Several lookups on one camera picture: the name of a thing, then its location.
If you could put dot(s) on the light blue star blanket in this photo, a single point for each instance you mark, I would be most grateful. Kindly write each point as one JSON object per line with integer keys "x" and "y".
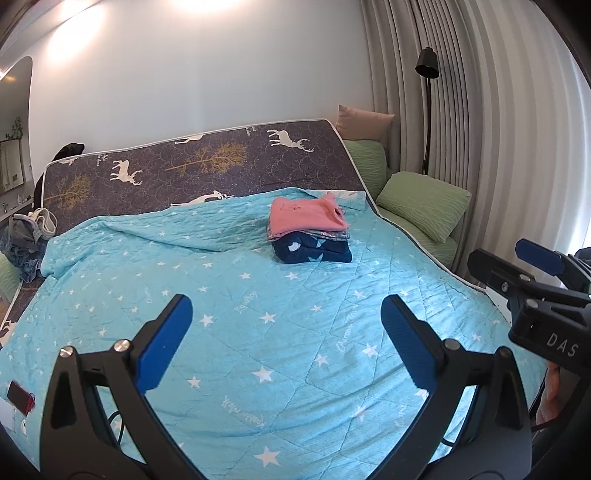
{"x": 277, "y": 369}

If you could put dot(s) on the beige pillow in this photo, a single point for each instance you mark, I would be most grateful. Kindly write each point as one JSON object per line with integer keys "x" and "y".
{"x": 364, "y": 122}

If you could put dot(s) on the pile of unfolded clothes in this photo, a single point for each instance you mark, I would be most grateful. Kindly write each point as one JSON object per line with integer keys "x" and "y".
{"x": 25, "y": 235}

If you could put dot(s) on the long green pillow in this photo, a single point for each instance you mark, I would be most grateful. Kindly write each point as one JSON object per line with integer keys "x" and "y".
{"x": 367, "y": 166}

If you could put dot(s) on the folded floral cloth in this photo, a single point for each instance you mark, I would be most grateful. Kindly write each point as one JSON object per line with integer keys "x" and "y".
{"x": 332, "y": 235}

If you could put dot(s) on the dark phone with red edge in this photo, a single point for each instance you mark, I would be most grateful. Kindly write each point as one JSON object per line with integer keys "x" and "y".
{"x": 21, "y": 397}

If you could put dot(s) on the grey pleated curtain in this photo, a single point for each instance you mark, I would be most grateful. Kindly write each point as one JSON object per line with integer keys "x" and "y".
{"x": 508, "y": 115}

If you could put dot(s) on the arched wall mirror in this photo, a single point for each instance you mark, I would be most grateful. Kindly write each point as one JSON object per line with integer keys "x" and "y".
{"x": 16, "y": 129}

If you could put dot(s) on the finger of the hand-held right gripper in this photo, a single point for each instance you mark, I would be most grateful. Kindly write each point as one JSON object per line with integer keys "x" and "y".
{"x": 494, "y": 272}
{"x": 538, "y": 253}

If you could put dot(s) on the dark deer print mattress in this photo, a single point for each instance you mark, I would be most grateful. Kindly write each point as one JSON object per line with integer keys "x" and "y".
{"x": 184, "y": 157}

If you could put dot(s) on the pink knit sweater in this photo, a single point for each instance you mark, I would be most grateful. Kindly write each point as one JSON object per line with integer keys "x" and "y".
{"x": 304, "y": 212}

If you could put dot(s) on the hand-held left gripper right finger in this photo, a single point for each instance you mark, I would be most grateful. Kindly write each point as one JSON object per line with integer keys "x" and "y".
{"x": 411, "y": 350}

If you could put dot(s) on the plump green pillow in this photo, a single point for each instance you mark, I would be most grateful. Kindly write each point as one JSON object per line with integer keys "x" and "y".
{"x": 425, "y": 203}

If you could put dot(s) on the folded navy star cloth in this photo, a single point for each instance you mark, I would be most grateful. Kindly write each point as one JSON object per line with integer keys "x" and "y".
{"x": 314, "y": 251}

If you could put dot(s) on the black garment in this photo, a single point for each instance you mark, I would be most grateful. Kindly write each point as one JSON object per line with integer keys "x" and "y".
{"x": 69, "y": 150}

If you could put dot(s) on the black floor lamp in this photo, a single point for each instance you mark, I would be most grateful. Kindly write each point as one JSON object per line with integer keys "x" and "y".
{"x": 427, "y": 64}

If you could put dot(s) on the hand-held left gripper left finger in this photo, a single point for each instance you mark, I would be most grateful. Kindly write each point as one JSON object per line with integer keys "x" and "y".
{"x": 161, "y": 350}

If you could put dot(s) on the person's right hand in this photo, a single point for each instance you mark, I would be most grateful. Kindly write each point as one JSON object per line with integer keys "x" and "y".
{"x": 550, "y": 392}

